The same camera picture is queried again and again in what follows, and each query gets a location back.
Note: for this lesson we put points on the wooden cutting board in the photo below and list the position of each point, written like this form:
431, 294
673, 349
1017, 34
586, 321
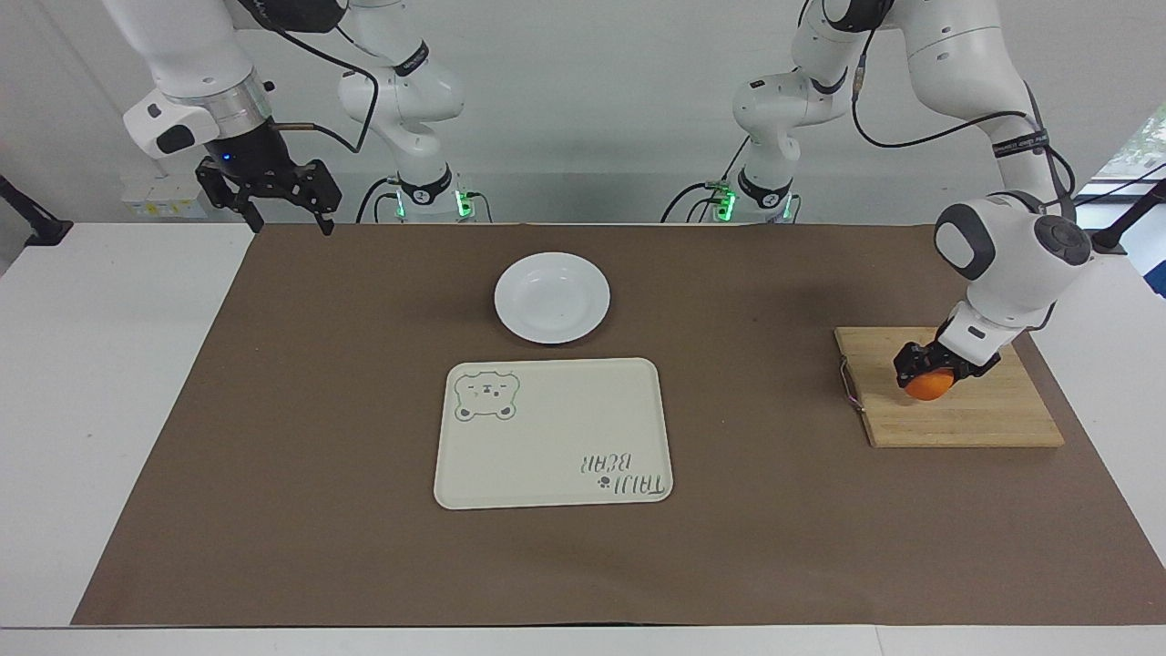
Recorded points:
966, 419

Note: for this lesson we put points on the black stand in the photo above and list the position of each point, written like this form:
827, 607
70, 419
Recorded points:
41, 232
1116, 232

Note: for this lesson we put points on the cream tray with bear print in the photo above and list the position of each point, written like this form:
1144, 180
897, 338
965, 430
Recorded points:
552, 437

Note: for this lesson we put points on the white wall socket box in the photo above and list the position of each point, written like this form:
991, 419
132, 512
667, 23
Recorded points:
164, 199

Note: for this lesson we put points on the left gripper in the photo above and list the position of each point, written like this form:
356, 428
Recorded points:
967, 365

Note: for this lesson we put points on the white round plate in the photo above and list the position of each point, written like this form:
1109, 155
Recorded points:
552, 299

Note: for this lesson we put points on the orange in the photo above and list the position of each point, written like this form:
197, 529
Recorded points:
929, 386

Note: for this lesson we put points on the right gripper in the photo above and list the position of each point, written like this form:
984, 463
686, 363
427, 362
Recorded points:
250, 159

